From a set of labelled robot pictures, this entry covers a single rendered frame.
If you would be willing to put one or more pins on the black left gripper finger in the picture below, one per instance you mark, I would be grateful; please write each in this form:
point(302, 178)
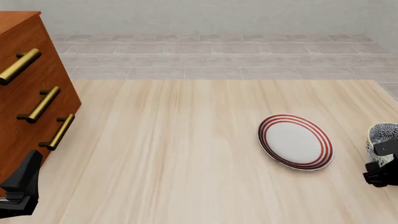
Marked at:
point(26, 173)

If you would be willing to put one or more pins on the brown wooden cabinet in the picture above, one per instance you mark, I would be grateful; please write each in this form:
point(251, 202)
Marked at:
point(29, 35)

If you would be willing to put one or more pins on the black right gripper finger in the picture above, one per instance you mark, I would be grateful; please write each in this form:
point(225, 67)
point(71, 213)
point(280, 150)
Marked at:
point(377, 176)

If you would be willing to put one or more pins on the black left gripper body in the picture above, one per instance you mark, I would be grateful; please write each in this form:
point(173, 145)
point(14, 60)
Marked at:
point(21, 205)

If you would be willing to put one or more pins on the small black flat plate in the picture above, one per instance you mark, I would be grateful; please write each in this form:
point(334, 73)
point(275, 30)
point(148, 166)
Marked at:
point(387, 147)

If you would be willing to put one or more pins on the medium wooden cabinet drawer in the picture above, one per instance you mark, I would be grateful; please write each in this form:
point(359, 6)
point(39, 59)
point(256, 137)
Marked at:
point(18, 98)

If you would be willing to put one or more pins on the white plate with red rings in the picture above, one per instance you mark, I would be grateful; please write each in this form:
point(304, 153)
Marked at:
point(293, 142)

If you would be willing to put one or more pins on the small wooden cabinet drawer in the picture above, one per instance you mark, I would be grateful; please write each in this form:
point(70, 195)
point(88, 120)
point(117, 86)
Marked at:
point(18, 137)

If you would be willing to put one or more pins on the large wooden cabinet drawer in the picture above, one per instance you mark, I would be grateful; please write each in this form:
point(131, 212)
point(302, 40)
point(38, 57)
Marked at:
point(34, 37)

